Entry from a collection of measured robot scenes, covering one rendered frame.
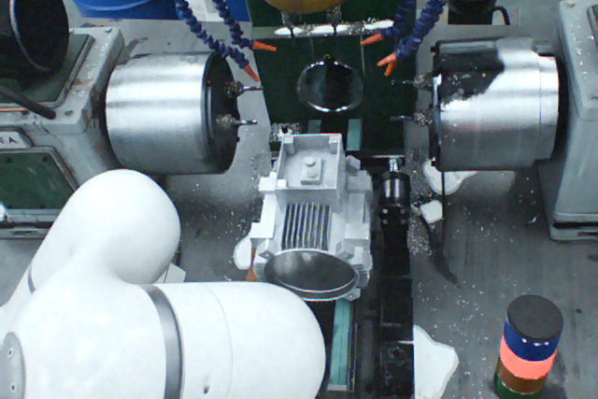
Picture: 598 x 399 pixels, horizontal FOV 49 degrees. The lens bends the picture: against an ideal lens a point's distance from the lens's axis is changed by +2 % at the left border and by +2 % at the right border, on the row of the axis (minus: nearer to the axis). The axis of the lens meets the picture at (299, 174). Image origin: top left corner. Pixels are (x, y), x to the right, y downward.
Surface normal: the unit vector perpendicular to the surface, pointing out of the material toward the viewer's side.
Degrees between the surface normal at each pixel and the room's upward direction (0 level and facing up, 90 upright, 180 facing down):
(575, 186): 89
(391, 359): 0
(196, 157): 88
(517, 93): 39
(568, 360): 0
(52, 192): 90
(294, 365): 63
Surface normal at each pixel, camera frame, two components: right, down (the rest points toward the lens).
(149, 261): 0.87, 0.39
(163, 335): 0.57, -0.48
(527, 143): -0.12, 0.64
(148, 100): -0.17, -0.09
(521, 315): -0.14, -0.66
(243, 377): 0.60, 0.13
